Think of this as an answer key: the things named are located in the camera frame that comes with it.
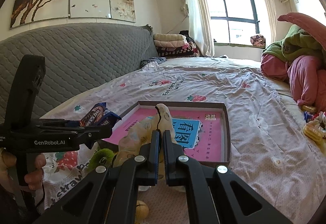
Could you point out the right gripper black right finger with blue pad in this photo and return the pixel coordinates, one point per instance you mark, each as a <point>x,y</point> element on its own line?
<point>215,195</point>

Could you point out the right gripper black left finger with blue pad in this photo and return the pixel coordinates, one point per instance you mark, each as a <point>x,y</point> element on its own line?
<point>108,195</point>

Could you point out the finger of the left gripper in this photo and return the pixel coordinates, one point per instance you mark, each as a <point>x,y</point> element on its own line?
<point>91,134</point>
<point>57,123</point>

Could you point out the blue snack packet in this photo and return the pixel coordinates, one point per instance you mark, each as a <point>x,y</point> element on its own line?
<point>100,115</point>

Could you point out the walnut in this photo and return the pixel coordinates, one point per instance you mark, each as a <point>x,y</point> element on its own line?
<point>141,212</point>

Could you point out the pink and blue book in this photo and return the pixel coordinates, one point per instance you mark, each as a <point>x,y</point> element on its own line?
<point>198,130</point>

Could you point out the grey quilted headboard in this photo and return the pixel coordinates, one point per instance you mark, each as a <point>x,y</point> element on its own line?
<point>78,57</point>

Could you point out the grey cardboard tray box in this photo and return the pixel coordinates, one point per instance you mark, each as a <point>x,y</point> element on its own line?
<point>216,106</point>

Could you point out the pink strawberry bed sheet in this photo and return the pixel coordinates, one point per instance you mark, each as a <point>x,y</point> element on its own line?
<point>268,148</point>

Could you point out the blue patterned cloth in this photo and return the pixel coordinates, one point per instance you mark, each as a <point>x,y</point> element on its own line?
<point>158,60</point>

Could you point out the stack of folded blankets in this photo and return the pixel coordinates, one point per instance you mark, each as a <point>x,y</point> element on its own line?
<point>175,46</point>

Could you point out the yellow snack pile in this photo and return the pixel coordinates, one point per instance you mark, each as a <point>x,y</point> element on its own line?
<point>315,126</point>

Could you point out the cream left curtain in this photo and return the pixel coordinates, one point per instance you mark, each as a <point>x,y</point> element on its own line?
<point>199,26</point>

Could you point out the cream curtain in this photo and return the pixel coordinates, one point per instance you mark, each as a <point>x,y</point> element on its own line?
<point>272,18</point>
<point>199,26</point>

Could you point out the pink quilt pile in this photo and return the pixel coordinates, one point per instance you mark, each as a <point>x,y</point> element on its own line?
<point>306,74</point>

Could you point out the floral cloth on windowsill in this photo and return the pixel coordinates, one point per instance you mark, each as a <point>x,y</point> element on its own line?
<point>258,40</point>

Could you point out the green blanket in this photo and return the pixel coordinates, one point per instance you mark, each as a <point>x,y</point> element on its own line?
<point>296,43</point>

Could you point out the cream right curtain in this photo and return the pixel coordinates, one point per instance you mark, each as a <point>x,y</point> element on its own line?
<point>272,18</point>

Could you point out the window with dark frame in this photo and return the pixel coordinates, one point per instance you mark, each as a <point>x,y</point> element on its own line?
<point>239,11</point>

